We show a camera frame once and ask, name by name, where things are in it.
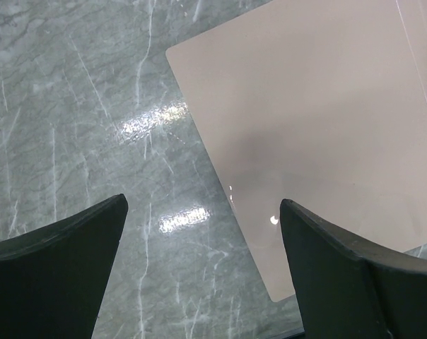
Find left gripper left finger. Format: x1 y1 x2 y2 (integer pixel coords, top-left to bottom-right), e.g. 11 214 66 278
0 194 128 338

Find beige cardboard folder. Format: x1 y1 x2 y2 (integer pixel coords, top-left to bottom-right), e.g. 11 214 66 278
166 1 427 302

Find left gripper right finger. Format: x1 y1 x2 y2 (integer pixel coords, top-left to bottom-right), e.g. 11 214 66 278
280 199 427 338

